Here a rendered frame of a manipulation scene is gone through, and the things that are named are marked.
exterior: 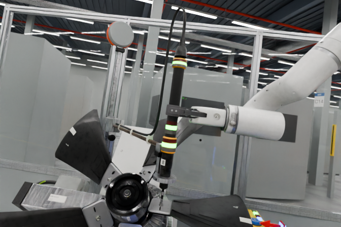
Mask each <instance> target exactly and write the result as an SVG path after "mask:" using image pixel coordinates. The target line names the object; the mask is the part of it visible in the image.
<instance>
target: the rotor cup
mask: <svg viewBox="0 0 341 227"><path fill-rule="evenodd" d="M125 190H130V191H131V195H130V196H129V197H125V196H124V195H123V192H124V191H125ZM148 197H149V201H148ZM152 199H153V196H152V194H151V192H150V191H149V188H148V185H147V183H146V181H145V180H144V179H143V178H142V177H141V176H140V175H138V174H135V173H123V174H120V175H118V176H117V177H115V178H114V179H113V180H112V181H111V182H110V184H109V186H108V188H107V190H106V196H105V200H106V205H107V208H108V209H109V212H110V214H111V217H112V220H113V222H114V225H113V227H117V223H130V224H138V225H141V226H142V227H146V226H147V225H148V223H149V222H150V220H151V219H152V216H153V214H152V213H147V211H148V208H149V205H150V203H151V200H152ZM127 217H130V221H128V220H127Z"/></svg>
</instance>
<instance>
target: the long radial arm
mask: <svg viewBox="0 0 341 227"><path fill-rule="evenodd" d="M102 198H105V195H99V194H93V193H87V192H82V191H76V190H70V189H65V188H59V187H53V186H47V185H41V184H35V183H33V184H32V186H31V188H30V189H29V191H28V193H27V195H26V196H25V198H24V200H23V201H22V203H21V206H23V207H24V208H26V209H27V210H28V211H29V210H44V209H57V208H70V207H81V208H83V207H85V206H87V205H89V204H91V203H94V202H96V201H98V200H100V199H102Z"/></svg>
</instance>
